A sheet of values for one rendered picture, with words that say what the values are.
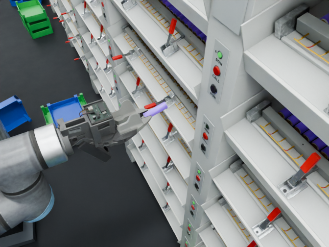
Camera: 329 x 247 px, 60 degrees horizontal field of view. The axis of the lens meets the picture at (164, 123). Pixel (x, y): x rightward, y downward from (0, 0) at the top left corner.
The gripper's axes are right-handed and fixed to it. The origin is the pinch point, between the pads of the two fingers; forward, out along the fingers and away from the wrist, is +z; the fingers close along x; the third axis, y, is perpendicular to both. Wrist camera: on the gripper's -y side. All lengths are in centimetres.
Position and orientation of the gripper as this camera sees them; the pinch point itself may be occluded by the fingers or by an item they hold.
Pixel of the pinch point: (144, 117)
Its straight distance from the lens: 71.7
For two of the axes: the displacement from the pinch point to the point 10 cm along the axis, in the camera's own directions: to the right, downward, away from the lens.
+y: 0.1, -6.6, -7.5
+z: 8.9, -3.4, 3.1
